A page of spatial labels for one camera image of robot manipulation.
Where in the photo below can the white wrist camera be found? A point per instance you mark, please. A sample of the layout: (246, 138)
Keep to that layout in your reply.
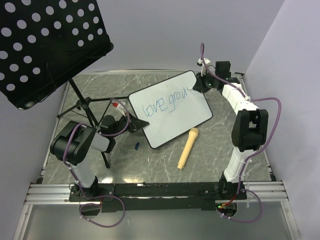
(119, 105)
(203, 63)

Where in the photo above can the aluminium rail frame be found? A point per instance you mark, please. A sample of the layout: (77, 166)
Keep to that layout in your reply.
(264, 215)

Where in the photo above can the black perforated music stand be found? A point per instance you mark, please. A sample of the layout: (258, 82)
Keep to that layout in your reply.
(45, 43)

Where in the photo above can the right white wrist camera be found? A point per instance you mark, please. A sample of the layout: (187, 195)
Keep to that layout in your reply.
(203, 63)

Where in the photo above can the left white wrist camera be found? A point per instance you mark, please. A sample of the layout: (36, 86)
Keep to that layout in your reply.
(119, 105)

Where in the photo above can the blue marker cap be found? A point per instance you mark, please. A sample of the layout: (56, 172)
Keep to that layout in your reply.
(137, 146)

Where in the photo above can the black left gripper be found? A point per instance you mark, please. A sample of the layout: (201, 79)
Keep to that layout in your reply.
(135, 124)

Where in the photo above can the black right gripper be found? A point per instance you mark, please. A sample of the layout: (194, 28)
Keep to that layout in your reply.
(199, 85)

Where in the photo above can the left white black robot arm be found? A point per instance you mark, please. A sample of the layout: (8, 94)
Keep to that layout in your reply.
(72, 144)

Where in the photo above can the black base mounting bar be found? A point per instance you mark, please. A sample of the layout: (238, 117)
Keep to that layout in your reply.
(113, 197)

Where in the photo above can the beige toy microphone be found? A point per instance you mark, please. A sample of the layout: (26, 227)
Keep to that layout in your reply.
(192, 136)

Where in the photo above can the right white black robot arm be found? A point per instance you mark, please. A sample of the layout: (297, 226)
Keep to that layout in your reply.
(249, 131)

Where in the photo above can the white whiteboard black frame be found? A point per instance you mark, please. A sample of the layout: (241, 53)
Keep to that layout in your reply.
(170, 108)

